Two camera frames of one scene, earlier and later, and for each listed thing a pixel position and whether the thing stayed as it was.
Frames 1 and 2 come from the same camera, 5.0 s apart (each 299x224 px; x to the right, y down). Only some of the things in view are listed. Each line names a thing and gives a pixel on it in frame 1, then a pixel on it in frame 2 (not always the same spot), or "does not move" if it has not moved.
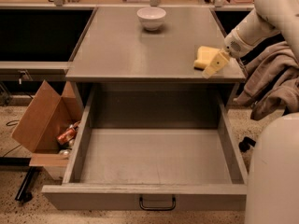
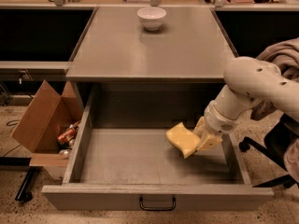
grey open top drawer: (153, 148) does not move
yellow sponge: (204, 56) to (185, 142)
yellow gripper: (234, 47) to (219, 121)
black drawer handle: (157, 209) does not move
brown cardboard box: (47, 117) does not move
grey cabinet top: (142, 59) does not move
